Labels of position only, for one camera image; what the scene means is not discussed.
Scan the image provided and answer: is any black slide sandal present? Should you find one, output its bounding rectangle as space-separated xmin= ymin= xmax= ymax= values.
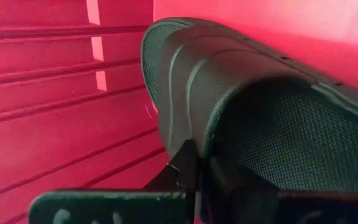
xmin=140 ymin=17 xmax=358 ymax=194

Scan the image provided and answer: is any red plastic bin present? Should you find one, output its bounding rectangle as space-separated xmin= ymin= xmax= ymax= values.
xmin=0 ymin=0 xmax=358 ymax=224

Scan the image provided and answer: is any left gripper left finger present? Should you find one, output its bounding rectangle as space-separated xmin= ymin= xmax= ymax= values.
xmin=28 ymin=139 xmax=199 ymax=224

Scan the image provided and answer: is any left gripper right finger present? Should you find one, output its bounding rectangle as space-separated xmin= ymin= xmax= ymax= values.
xmin=198 ymin=155 xmax=358 ymax=224

